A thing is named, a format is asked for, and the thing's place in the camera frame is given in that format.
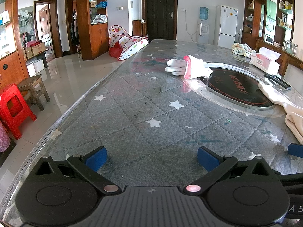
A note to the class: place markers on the white water dispenser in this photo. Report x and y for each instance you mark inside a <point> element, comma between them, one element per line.
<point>203,32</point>

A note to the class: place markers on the glass jars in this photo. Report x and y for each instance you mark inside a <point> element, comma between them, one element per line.
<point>290,46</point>

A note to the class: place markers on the blue plastic bag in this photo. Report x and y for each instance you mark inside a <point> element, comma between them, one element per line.
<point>102,4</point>

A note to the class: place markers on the tall wooden shelf cabinet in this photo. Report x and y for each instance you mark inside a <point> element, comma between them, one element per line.
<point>84,23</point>

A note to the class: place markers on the white and pink folded garment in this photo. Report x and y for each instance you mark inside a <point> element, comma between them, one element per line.
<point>191,67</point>

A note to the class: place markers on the red plastic stool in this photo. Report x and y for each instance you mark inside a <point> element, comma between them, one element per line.
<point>14,108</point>

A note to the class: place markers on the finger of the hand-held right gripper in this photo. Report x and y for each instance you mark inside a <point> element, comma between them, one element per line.
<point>294,180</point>
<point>296,150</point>

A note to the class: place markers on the wooden wall shelf unit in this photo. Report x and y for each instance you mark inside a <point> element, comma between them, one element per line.
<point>258,11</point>

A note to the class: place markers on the floral patterned cloth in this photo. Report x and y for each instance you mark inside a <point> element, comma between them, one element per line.
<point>241,49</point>

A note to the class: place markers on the white microwave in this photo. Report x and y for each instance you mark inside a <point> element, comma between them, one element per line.
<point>269,39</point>

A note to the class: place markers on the pink and white tissue box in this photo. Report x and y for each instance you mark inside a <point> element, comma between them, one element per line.
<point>265,63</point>

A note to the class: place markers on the brown interior door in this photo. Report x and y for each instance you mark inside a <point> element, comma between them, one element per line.
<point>46,28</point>

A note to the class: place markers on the pink floral cloth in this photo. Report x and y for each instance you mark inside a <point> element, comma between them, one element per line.
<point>4,139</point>

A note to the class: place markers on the cardboard box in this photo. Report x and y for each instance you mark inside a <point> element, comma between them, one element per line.
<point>37,49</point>

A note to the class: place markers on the cream garment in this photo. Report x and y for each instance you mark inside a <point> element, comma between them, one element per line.
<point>293,120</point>

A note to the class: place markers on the wooden display cabinet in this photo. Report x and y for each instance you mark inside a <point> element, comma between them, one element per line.
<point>10,68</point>

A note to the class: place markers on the round black induction cooktop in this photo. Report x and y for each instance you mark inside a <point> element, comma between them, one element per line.
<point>236,87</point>

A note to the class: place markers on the wooden stool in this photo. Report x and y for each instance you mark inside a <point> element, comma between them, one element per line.
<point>32,81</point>

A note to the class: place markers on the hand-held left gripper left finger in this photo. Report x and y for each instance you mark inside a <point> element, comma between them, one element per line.
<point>95,159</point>

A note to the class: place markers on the white refrigerator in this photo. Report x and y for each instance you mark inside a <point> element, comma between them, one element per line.
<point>227,26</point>

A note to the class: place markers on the white plastic bag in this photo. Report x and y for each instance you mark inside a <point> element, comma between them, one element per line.
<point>99,19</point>

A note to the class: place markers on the dark entrance door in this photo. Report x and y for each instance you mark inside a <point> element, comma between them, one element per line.
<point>159,11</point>

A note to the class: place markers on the blue water bottle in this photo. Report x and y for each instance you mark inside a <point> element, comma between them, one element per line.
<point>204,13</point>

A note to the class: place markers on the white storage box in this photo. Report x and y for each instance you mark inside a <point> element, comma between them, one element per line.
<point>30,70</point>
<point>39,65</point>

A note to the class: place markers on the polka dot play tent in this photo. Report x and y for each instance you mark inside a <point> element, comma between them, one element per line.
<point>132,47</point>

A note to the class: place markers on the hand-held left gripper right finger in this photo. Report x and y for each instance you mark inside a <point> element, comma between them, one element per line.
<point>208,159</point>

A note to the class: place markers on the hanging coats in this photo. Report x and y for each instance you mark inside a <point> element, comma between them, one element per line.
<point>74,28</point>

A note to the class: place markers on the small wooden side cabinet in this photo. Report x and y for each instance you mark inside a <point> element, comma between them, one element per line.
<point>137,28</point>

